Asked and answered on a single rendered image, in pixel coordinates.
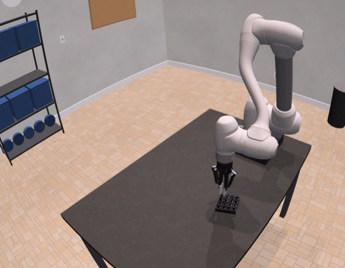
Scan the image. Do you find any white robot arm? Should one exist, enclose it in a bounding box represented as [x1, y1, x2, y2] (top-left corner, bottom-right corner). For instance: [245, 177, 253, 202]
[214, 14, 304, 163]

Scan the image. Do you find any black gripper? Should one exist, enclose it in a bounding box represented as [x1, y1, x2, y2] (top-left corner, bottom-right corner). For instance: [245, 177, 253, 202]
[211, 161, 237, 196]

